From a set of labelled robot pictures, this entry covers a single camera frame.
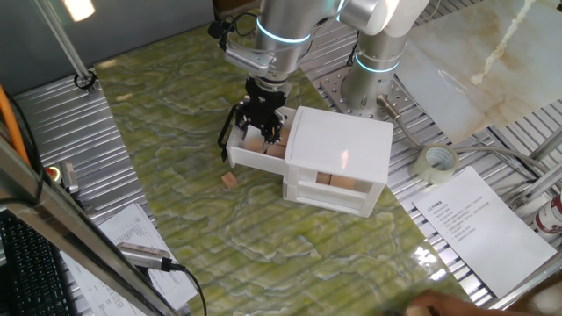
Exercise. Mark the black keyboard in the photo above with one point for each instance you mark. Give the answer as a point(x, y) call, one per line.
point(26, 272)

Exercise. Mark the glowing lamp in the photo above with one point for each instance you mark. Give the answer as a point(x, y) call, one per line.
point(78, 9)

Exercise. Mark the orange tube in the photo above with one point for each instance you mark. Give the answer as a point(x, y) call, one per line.
point(12, 123)

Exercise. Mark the white plastic drawer cabinet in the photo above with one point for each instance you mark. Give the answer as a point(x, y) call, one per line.
point(340, 140)

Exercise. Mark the beige marble pattern sheet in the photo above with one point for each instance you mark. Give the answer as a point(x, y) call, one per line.
point(483, 66)

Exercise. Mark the person hand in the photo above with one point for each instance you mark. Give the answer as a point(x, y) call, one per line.
point(439, 305)

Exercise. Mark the paper sheet with text lines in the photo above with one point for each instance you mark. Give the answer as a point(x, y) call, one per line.
point(483, 219)

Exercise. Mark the aluminium frame bar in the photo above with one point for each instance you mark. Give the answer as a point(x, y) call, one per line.
point(66, 228)

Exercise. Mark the paper sheet with printed tables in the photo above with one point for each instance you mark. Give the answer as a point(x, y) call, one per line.
point(131, 228)

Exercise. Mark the aluminium profile bar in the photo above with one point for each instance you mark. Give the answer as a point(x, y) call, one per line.
point(540, 186)
point(549, 145)

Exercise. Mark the silver camera on stand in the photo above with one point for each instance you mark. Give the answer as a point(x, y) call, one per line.
point(140, 255)

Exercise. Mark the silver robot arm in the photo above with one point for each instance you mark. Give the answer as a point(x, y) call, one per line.
point(377, 44)

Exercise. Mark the green marble pattern mat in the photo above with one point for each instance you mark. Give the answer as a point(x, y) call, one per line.
point(219, 219)

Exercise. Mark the red emergency stop button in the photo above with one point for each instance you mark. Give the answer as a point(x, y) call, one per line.
point(52, 173)

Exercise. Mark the silver pole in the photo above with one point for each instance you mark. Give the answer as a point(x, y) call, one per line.
point(61, 39)

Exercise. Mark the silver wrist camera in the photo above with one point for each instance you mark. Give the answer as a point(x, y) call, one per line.
point(246, 61)

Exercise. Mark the red and white can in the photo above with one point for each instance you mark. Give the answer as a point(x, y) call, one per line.
point(551, 217)

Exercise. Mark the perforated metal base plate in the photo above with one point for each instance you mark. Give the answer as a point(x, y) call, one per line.
point(329, 85)

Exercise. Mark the white plain drawer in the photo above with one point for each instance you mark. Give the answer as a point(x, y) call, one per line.
point(331, 196)

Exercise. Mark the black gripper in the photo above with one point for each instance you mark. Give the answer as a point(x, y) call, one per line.
point(265, 103)

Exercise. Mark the clear tape roll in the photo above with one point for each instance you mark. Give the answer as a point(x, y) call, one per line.
point(421, 172)

